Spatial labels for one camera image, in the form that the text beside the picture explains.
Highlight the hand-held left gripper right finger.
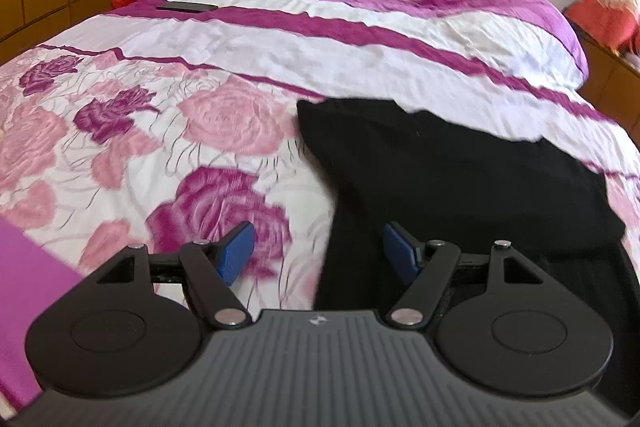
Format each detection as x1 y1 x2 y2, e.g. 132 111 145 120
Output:
382 221 548 328

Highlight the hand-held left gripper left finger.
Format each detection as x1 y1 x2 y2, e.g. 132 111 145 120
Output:
92 221 257 328

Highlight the bed with floral purple duvet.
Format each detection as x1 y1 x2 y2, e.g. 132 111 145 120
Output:
0 0 640 408

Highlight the black phone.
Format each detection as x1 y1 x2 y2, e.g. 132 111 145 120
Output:
156 2 219 14

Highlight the black knit cardigan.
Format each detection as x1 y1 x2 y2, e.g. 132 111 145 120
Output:
296 97 628 313

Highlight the purple white quilt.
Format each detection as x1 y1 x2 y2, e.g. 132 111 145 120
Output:
350 0 589 92

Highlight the wooden window cabinet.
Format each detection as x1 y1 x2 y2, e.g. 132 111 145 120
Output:
575 27 640 128

